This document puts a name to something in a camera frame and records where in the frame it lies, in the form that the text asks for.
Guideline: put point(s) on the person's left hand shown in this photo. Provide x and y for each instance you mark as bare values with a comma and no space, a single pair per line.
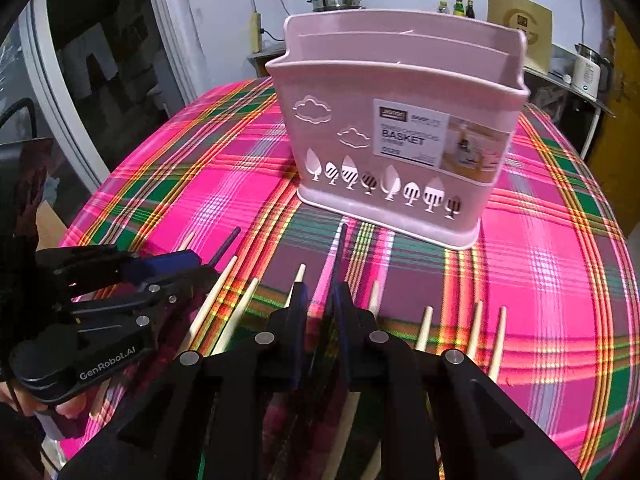
23,402

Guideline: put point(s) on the green sauce bottle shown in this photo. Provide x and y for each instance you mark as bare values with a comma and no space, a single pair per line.
459,8

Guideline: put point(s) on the pink plaid tablecloth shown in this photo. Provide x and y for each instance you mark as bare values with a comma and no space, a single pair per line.
549,249

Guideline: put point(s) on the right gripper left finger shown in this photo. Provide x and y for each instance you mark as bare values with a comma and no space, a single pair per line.
286,354

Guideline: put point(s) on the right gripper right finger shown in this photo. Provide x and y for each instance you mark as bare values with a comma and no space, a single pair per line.
354,326

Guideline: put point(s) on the cardboard box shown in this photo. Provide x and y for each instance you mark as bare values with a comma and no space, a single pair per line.
532,19

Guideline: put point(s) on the white electric kettle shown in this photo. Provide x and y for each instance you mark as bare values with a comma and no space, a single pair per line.
587,73

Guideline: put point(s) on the pink chopstick basket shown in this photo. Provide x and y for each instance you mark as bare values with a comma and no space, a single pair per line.
400,118

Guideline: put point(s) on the yellow wooden door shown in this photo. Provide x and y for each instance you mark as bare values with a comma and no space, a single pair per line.
614,158

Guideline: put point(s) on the side counter table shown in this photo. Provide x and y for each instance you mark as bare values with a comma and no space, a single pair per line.
260,59

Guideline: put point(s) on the dark sauce bottle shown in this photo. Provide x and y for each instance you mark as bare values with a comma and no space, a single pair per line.
469,10

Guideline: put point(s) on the stainless steel steamer pot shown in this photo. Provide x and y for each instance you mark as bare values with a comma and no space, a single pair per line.
334,5

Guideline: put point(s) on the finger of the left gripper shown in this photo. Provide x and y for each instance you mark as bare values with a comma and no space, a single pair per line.
142,270
167,289

